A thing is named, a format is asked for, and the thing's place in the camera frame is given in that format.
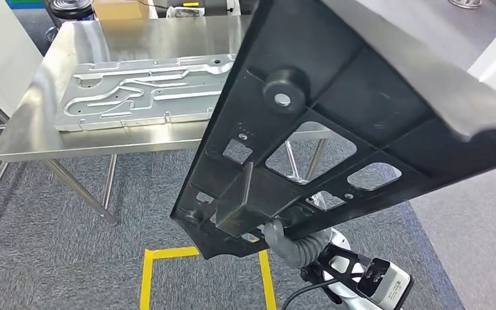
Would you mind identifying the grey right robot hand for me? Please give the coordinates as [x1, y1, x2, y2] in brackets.
[264, 219, 296, 262]

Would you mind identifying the black plastic plate bracket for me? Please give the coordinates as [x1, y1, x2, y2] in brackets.
[170, 0, 496, 261]

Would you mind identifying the stainless steel workbench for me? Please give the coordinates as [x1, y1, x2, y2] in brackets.
[0, 15, 332, 227]

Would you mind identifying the yellow floor tape square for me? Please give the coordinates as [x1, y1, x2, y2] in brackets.
[138, 245, 278, 310]

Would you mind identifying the silver grooved metal plate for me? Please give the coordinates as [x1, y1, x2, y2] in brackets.
[53, 53, 237, 132]

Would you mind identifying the brown cardboard box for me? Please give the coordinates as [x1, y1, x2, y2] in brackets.
[92, 0, 150, 21]

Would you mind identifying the silver round metal base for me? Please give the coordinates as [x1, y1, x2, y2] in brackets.
[448, 0, 484, 10]

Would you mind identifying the black round stool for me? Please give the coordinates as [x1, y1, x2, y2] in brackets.
[45, 0, 97, 43]

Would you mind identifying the white top steel-leg table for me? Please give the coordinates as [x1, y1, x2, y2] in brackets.
[0, 0, 45, 251]

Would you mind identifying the black camera cable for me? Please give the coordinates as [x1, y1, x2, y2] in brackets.
[281, 278, 332, 310]

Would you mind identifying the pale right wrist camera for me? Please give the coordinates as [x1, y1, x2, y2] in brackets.
[356, 258, 415, 310]

